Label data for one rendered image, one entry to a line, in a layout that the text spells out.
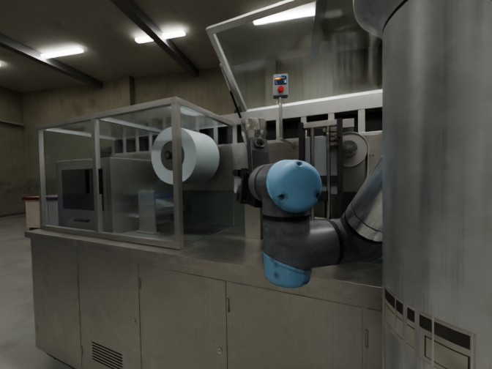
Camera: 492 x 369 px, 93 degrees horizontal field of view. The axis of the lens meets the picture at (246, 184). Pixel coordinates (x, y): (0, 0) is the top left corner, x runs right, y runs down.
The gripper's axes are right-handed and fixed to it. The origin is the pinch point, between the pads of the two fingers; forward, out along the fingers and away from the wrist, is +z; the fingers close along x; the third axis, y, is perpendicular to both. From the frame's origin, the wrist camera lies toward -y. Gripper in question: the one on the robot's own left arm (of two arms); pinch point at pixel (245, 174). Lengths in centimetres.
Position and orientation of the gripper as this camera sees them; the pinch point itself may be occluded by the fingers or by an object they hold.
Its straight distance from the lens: 66.7
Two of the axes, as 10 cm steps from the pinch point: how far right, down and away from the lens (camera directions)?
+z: -2.3, -0.3, 9.7
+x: 9.7, 1.1, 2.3
